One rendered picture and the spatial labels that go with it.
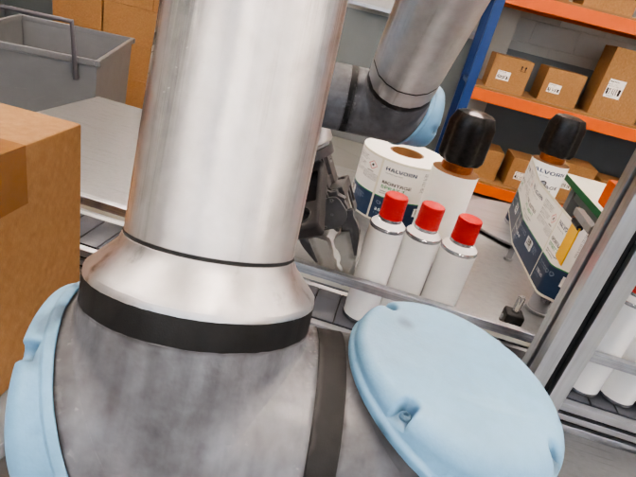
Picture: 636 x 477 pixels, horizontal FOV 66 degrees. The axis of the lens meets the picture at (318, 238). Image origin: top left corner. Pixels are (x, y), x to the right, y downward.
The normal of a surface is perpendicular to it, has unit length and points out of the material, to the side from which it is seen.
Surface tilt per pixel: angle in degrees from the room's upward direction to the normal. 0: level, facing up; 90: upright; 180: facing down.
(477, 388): 7
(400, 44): 119
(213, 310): 29
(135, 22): 90
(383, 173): 90
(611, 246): 90
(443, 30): 131
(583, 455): 0
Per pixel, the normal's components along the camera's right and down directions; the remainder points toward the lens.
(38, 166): 0.97, 0.25
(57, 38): 0.15, 0.43
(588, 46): -0.19, 0.41
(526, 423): 0.34, -0.83
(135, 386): -0.14, 0.12
